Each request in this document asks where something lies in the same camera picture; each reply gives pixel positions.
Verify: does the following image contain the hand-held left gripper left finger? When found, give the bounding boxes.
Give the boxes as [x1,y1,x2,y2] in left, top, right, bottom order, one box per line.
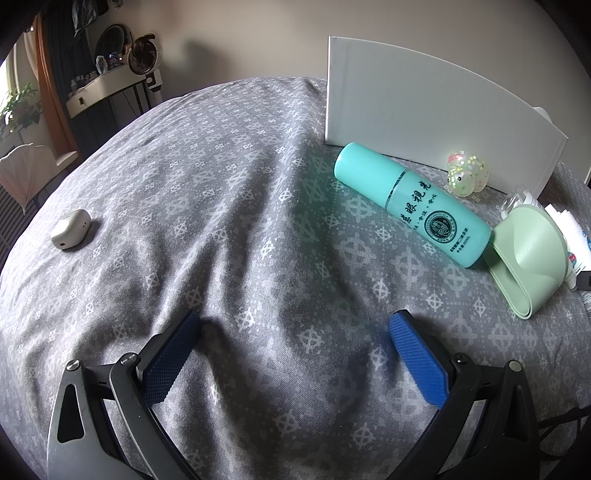
[46,310,202,480]

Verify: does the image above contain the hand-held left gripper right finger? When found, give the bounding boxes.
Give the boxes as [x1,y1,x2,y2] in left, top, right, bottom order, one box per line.
[389,310,542,480]

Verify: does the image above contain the white board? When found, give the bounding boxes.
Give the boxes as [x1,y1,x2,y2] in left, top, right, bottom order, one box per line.
[324,34,570,197]

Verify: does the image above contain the grey patterned blanket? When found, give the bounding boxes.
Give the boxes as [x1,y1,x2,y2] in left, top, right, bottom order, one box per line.
[0,76,591,480]

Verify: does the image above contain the light green phone stand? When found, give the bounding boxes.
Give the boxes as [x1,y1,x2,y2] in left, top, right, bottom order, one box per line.
[482,205,570,320]

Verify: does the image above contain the teal plastic bottle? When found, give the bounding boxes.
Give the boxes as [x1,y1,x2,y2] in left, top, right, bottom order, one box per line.
[333,142,493,269]

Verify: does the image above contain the white earbuds case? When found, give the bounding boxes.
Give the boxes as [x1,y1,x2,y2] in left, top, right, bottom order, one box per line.
[50,209,91,250]

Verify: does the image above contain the translucent glitter toy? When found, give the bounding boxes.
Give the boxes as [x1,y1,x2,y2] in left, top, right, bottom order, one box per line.
[445,150,489,197]

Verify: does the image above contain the clear plastic wrapper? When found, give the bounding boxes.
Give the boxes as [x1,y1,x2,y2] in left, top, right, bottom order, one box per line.
[507,186,540,214]

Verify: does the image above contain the white packets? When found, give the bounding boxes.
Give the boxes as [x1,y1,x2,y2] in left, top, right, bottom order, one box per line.
[545,203,591,289]

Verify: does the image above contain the white shell-shaped chair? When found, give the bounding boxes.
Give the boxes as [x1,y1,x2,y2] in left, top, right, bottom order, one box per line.
[0,144,62,214]

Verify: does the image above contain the white curved shelf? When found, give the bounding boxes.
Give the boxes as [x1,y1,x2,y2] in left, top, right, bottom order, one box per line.
[65,65,165,119]

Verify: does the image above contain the orange curtain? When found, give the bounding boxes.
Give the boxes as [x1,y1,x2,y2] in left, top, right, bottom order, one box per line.
[36,14,80,158]

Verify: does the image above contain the green potted plant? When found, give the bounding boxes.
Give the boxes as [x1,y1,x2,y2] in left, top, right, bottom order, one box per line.
[0,83,45,140]

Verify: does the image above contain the small brown desk fan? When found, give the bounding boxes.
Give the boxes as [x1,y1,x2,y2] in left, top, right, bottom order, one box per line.
[126,33,158,75]

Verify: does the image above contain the thin black braided cable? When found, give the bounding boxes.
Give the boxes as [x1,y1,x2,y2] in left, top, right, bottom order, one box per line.
[538,406,591,437]

